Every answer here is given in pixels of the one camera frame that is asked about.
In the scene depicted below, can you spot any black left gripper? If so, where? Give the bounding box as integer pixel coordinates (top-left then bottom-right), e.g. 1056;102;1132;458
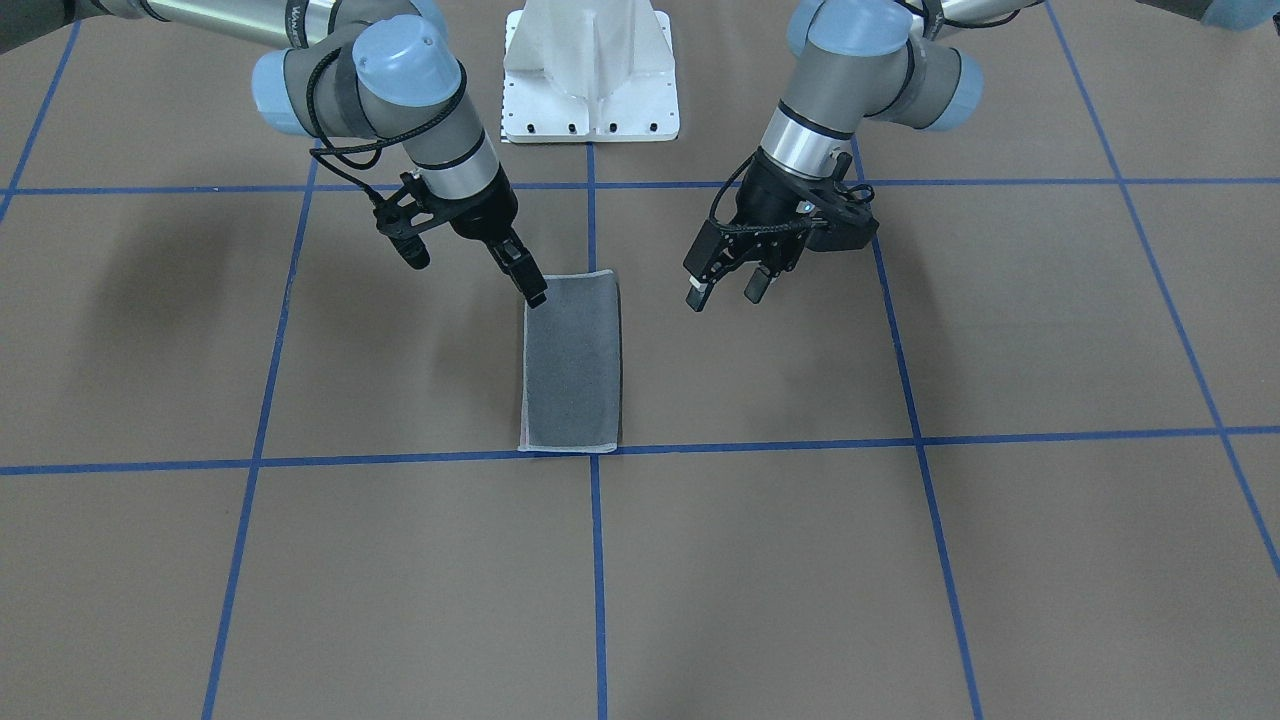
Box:
684;149;829;313

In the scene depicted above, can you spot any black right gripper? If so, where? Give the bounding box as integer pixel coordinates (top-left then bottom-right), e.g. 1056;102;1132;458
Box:
451;170;548;309

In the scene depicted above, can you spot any pink and grey towel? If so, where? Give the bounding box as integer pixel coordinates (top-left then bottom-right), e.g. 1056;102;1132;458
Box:
517;269;622;454

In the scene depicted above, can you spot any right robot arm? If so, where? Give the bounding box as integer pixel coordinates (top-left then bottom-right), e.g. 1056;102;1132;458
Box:
3;1;547;307

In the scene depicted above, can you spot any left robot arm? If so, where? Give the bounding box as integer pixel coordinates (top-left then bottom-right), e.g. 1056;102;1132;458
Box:
684;1;1024;311

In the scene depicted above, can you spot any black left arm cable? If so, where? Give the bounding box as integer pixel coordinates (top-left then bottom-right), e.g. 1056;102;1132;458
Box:
708;150;762;231

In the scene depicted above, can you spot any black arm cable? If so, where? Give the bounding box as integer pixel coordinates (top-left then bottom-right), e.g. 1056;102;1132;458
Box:
708;150;762;231
305;45;468;201

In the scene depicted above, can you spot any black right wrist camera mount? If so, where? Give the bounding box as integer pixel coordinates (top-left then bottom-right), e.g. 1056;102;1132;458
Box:
372;172;449;270

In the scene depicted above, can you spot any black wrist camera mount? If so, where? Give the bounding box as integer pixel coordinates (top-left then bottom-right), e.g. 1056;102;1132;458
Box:
372;172;449;270
801;173;879;252

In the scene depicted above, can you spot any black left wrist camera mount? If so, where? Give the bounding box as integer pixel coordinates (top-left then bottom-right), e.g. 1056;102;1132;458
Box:
801;173;879;252

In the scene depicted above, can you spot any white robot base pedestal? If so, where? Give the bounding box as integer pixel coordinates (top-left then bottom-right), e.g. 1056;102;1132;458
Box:
500;1;681;143

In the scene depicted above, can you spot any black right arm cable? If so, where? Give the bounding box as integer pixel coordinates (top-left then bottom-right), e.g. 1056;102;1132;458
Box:
305;45;468;201

